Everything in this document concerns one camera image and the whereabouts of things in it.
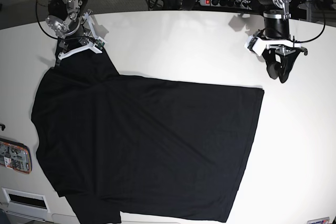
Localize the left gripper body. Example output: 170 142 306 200
264 40 308 59

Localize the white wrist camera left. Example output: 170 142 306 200
244 36 267 56

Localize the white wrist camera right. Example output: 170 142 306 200
94 39 106 54

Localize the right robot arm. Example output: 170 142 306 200
45 0 107 65

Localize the black T-shirt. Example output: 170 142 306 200
31 50 264 223

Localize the white vented box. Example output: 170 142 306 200
1 187 50 221

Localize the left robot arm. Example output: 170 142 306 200
245 0 335 83

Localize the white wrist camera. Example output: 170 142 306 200
244 36 267 56
94 39 106 54

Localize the black power strip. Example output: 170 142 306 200
199 0 252 10

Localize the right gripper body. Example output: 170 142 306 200
59 28 104 59

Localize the orange framed circuit board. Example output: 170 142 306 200
0 138 32 174

